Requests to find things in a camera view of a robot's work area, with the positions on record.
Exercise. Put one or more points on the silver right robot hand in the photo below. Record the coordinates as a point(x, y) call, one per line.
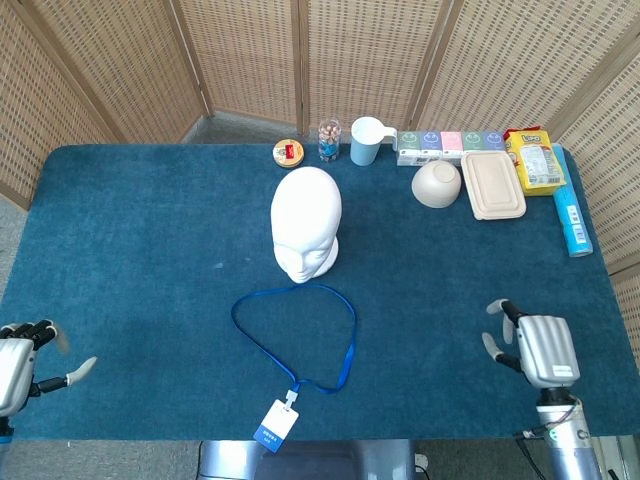
point(547, 350)

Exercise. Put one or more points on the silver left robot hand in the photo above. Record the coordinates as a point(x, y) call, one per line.
point(12, 370)

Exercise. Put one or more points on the white ID badge card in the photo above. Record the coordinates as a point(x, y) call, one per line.
point(277, 422)

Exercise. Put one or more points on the blue roll of bags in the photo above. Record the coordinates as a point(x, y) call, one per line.
point(572, 215)

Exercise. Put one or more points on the beige lidded lunch box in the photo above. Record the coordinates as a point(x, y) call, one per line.
point(494, 186)

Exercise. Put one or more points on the teal table cloth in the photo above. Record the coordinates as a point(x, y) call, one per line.
point(150, 250)

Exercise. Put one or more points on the yellow snack package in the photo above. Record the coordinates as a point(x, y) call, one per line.
point(537, 162)

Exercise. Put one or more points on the beige bowl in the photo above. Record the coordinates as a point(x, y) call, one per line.
point(436, 184)

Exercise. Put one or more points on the blue tissue pack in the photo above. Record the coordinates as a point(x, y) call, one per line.
point(494, 141)
point(431, 141)

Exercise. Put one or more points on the pink tissue pack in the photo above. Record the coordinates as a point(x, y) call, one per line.
point(452, 142)

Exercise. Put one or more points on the grey-blue robot torso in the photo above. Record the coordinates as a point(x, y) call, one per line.
point(310, 462)

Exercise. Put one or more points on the light blue mug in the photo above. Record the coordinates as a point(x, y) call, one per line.
point(364, 145)

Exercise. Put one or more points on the white foam mannequin head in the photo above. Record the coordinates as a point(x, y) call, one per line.
point(306, 210)

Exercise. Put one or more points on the clear jar of candies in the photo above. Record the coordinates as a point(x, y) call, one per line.
point(330, 142)

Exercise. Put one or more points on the round orange tin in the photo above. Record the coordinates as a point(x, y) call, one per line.
point(288, 153)

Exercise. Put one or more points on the bamboo folding screen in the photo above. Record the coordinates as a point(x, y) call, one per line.
point(125, 60)

